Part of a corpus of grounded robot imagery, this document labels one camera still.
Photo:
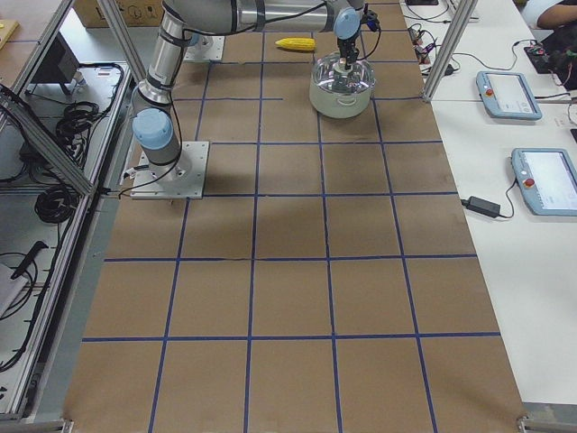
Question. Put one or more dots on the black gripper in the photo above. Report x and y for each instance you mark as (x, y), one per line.
(346, 47)

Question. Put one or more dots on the glass pot lid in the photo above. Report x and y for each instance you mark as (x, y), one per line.
(331, 75)

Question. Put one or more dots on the yellow corn cob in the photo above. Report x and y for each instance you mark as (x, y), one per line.
(297, 44)

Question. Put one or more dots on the person forearm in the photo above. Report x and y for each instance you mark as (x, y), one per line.
(555, 14)

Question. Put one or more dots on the pale green steel pot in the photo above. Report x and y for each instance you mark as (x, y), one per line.
(338, 106)

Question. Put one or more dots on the upper teach pendant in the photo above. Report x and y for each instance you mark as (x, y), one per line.
(507, 95)

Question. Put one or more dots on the teach pendant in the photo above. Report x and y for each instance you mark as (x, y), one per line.
(507, 95)
(547, 180)

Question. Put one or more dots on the black power adapter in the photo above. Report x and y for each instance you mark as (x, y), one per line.
(481, 206)

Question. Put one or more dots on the lower teach pendant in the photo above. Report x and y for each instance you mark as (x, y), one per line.
(547, 180)

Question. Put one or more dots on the black monitor box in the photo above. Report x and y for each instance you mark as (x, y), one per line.
(58, 66)

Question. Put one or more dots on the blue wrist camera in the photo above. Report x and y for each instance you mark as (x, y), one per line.
(371, 20)

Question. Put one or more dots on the aluminium frame post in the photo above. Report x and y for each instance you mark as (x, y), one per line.
(451, 39)
(119, 29)

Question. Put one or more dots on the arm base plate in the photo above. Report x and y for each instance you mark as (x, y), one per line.
(205, 49)
(186, 180)

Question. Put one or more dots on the left aluminium frame post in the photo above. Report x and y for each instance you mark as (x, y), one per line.
(119, 29)

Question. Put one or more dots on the aluminium frame diagonal strut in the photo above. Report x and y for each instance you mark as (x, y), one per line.
(42, 140)

